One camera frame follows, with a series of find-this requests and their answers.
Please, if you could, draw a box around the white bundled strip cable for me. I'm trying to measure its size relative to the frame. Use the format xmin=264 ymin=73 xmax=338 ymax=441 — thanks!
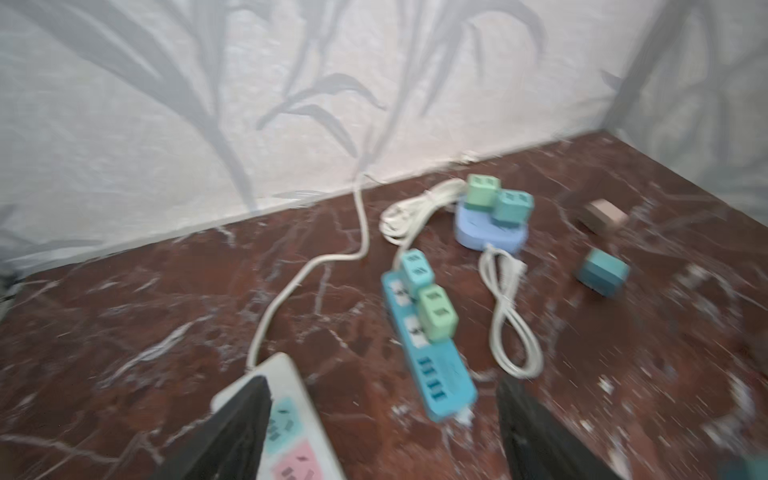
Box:
xmin=244 ymin=155 xmax=481 ymax=372

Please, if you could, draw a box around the pink adapter near right gripper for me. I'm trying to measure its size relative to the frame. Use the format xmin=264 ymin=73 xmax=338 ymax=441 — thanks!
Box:
xmin=675 ymin=264 xmax=719 ymax=291

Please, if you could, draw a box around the white long power strip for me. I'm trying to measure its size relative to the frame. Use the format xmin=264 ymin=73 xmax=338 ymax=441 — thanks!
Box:
xmin=210 ymin=352 xmax=346 ymax=480

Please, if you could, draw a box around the pink adapter back right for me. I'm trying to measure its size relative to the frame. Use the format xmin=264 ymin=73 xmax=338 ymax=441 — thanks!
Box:
xmin=578 ymin=199 xmax=628 ymax=235

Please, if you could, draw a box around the teal green usb adapter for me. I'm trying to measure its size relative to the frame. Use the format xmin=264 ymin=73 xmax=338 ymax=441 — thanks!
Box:
xmin=491 ymin=189 xmax=535 ymax=227

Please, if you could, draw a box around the light green usb adapter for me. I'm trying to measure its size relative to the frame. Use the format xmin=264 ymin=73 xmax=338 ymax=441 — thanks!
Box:
xmin=464 ymin=174 xmax=501 ymax=212

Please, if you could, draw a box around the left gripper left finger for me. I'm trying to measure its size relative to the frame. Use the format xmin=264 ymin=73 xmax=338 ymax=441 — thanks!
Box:
xmin=151 ymin=376 xmax=272 ymax=480

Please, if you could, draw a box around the light blue square power socket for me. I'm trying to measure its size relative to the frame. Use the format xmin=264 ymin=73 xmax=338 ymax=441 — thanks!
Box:
xmin=454 ymin=201 xmax=528 ymax=255

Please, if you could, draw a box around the teal power strip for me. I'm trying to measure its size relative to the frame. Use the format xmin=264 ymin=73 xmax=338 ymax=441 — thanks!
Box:
xmin=381 ymin=271 xmax=478 ymax=422

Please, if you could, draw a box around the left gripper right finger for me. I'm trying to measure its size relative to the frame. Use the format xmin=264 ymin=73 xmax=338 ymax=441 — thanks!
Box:
xmin=496 ymin=375 xmax=620 ymax=480

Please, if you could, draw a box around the white socket cable with plug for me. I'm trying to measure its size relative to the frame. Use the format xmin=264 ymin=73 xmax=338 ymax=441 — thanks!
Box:
xmin=478 ymin=244 xmax=545 ymax=380

